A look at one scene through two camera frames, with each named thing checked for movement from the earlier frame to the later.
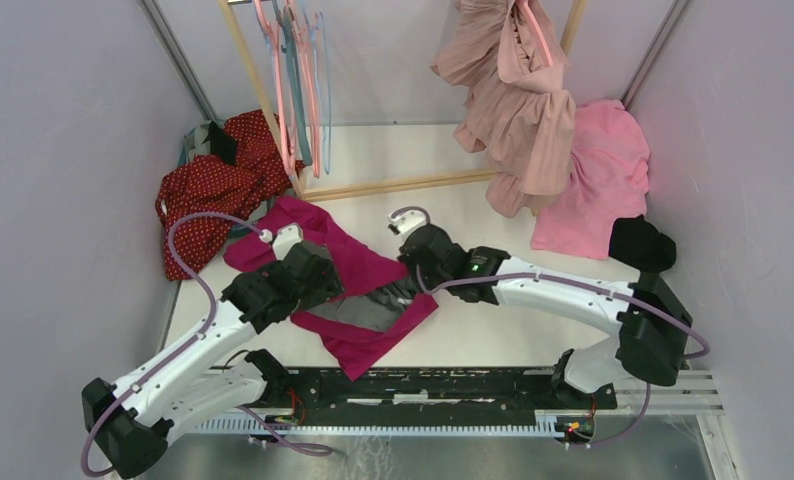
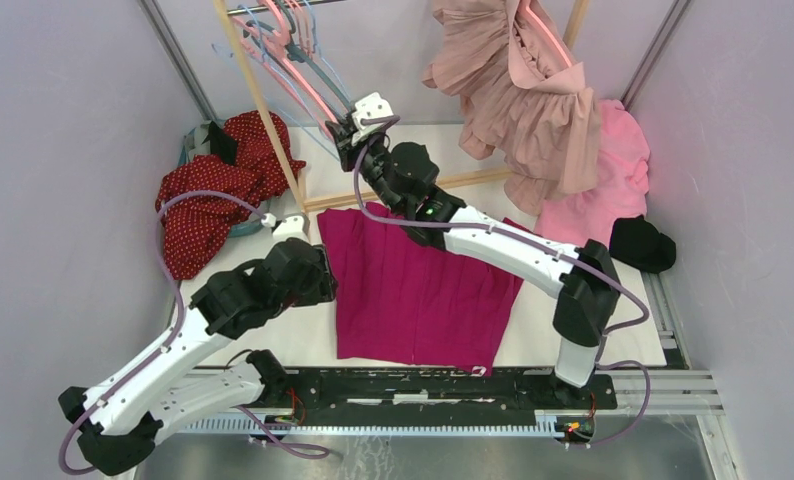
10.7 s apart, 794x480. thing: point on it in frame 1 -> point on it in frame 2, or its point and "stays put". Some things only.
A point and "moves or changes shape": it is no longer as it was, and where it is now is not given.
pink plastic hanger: [546, 45] moves or changes shape
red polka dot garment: [259, 168] stays put
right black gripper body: [430, 280] -> [374, 158]
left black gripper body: [328, 285] stays put
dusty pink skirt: [520, 111] moves or changes shape
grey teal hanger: [293, 78] -> [296, 51]
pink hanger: [310, 92] -> [280, 45]
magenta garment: [359, 270] moves or changes shape
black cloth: [637, 241] stays put
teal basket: [193, 144] stays put
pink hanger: [282, 120] -> [273, 47]
